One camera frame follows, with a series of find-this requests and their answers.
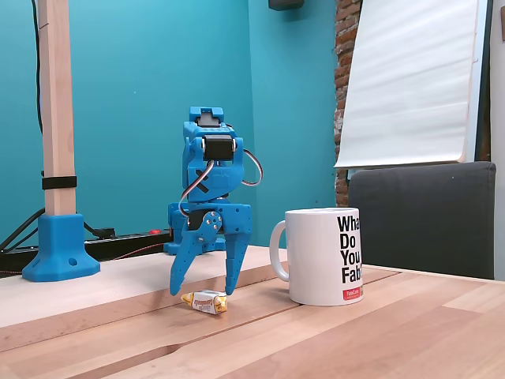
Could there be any thin red wire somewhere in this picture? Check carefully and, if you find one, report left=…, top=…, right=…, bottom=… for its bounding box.
left=0, top=243, right=167, bottom=278

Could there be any wooden post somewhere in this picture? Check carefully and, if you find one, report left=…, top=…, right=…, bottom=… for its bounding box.
left=37, top=0, right=78, bottom=217

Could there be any blue post base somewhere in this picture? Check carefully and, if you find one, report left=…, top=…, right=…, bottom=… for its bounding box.
left=21, top=212, right=102, bottom=283

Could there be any pale wooden base board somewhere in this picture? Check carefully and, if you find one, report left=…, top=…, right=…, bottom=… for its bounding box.
left=0, top=242, right=290, bottom=328

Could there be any yellow white sweet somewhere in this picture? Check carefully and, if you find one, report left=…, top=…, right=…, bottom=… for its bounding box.
left=180, top=289, right=229, bottom=316

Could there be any black strap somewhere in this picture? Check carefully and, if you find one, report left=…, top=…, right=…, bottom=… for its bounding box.
left=41, top=176, right=78, bottom=191

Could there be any black cable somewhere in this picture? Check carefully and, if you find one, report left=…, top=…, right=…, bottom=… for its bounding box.
left=31, top=0, right=45, bottom=137

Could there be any white mug black lettering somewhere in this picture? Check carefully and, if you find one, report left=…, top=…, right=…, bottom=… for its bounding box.
left=269, top=206, right=365, bottom=307

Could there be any black wall box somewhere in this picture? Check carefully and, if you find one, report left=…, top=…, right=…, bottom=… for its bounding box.
left=267, top=0, right=306, bottom=11

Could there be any white flipchart pad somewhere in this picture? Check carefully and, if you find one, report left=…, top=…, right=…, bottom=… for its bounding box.
left=333, top=0, right=491, bottom=170

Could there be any black power strip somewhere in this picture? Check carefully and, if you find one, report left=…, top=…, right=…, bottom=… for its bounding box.
left=0, top=230, right=174, bottom=270

